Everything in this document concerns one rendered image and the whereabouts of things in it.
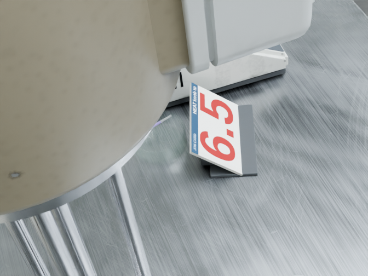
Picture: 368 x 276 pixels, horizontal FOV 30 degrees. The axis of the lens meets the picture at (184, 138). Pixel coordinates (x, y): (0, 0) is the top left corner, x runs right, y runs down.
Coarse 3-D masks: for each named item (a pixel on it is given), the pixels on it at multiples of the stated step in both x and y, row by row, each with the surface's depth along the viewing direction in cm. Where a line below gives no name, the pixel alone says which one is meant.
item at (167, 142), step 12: (168, 120) 70; (180, 120) 68; (156, 132) 70; (168, 132) 69; (180, 132) 69; (144, 144) 69; (156, 144) 68; (168, 144) 68; (180, 144) 66; (144, 156) 66; (156, 156) 66; (168, 156) 66
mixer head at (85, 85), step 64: (0, 0) 12; (64, 0) 13; (128, 0) 14; (192, 0) 15; (256, 0) 16; (0, 64) 13; (64, 64) 13; (128, 64) 15; (192, 64) 16; (0, 128) 14; (64, 128) 15; (128, 128) 16; (0, 192) 15; (64, 192) 16
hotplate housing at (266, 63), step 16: (224, 64) 69; (240, 64) 70; (256, 64) 70; (272, 64) 71; (192, 80) 69; (208, 80) 70; (224, 80) 71; (240, 80) 71; (256, 80) 73; (176, 96) 70
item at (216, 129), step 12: (204, 96) 68; (216, 96) 69; (204, 108) 67; (216, 108) 68; (228, 108) 69; (204, 120) 66; (216, 120) 67; (228, 120) 68; (204, 132) 65; (216, 132) 66; (228, 132) 67; (204, 144) 64; (216, 144) 65; (228, 144) 66; (216, 156) 64; (228, 156) 65
